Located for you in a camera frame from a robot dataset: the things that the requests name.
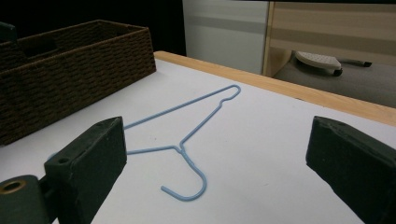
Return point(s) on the brown woven basket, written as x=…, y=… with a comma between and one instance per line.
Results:
x=71, y=77

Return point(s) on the white panel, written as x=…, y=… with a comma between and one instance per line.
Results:
x=225, y=34

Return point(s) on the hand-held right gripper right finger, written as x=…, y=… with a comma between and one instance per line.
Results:
x=351, y=155

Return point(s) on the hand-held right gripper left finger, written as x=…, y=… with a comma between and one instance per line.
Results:
x=87, y=161

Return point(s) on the white foot pedal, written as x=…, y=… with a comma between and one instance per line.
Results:
x=319, y=61

